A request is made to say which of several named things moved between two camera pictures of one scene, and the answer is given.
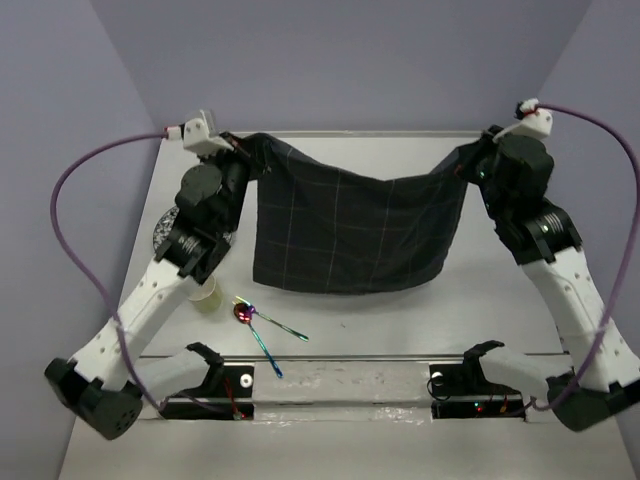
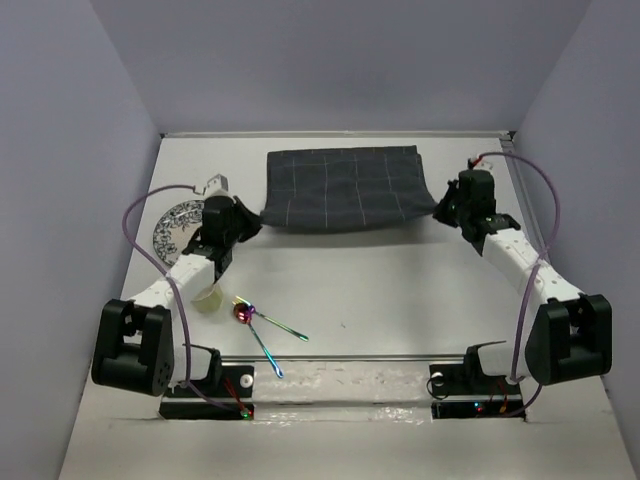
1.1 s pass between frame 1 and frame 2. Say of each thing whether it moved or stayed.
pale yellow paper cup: stayed
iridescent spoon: stayed
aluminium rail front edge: stayed
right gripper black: moved
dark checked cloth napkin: moved
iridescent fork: stayed
